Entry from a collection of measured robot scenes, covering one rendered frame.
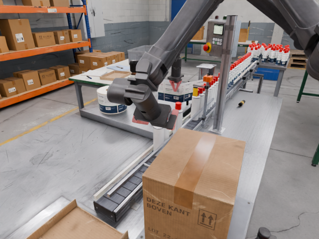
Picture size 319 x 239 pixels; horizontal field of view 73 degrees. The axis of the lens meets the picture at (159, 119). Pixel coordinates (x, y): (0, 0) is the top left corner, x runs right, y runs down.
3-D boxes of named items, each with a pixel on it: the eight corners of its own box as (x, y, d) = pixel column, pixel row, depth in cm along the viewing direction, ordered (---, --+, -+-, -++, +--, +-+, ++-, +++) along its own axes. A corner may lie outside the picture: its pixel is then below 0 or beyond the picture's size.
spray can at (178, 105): (175, 133, 126) (176, 100, 117) (182, 135, 124) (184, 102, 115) (170, 137, 122) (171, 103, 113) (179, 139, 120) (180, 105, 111)
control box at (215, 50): (217, 52, 136) (221, 19, 128) (236, 57, 123) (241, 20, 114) (203, 53, 133) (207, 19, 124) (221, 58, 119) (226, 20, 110)
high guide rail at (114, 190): (212, 99, 156) (212, 97, 155) (214, 99, 155) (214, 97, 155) (107, 196, 74) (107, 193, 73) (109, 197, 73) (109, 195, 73)
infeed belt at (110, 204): (223, 90, 208) (224, 86, 206) (232, 91, 204) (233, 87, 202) (96, 209, 82) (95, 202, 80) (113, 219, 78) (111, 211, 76)
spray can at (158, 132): (156, 150, 110) (156, 114, 101) (165, 153, 108) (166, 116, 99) (151, 155, 106) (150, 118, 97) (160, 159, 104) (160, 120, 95)
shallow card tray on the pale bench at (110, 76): (114, 72, 284) (114, 70, 282) (130, 74, 277) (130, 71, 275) (99, 79, 255) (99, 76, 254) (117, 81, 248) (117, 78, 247)
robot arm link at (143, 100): (144, 102, 53) (152, 82, 55) (120, 97, 56) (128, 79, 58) (152, 114, 59) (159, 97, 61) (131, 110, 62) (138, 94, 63)
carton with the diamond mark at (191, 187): (177, 181, 94) (179, 126, 82) (234, 198, 85) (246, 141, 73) (144, 240, 70) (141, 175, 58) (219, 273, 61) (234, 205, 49)
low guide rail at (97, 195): (201, 104, 162) (202, 101, 161) (203, 104, 161) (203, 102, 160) (94, 198, 80) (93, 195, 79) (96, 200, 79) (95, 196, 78)
